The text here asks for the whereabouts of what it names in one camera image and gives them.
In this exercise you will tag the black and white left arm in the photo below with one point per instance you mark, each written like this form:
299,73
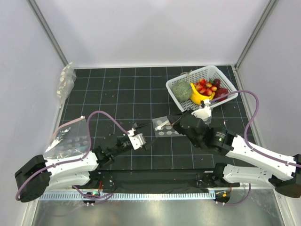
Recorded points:
39,174

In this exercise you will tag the white plastic basket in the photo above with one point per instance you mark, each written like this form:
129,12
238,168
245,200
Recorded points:
207,73

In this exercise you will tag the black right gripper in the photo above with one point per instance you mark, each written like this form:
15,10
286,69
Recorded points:
174,119

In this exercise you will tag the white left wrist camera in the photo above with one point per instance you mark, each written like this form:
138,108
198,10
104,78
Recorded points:
136,140

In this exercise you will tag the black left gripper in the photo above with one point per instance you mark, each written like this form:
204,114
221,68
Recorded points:
147,145

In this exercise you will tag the yellow banana bunch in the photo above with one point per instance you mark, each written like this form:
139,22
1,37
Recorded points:
196,97

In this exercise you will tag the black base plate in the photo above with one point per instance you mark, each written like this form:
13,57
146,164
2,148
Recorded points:
161,181

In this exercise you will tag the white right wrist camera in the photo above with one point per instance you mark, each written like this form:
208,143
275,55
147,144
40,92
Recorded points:
204,112

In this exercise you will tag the aluminium corner post right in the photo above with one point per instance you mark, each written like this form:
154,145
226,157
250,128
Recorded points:
256,31

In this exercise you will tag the green netted melon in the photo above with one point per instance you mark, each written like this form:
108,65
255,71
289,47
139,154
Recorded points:
182,90

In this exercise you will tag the red lychee cluster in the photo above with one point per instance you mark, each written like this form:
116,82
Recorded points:
205,87

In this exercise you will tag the aluminium corner post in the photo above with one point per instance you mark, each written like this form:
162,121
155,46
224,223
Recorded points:
256,31
47,30

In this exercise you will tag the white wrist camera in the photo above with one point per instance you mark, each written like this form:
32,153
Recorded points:
136,140
204,112

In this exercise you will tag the white slotted cable duct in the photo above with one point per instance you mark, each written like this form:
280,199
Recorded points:
75,196

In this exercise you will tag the aluminium corner post left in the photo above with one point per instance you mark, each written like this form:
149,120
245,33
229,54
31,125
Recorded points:
47,30

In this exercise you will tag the clear bag of snacks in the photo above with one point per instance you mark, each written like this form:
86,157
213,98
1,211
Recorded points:
66,83

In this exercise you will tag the clear dotted zip bag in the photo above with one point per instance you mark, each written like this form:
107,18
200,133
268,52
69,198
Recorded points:
162,128

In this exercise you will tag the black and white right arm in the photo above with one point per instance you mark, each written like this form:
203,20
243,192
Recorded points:
277,170

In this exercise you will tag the small dark red fruit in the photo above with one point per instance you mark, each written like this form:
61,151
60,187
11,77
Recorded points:
217,83

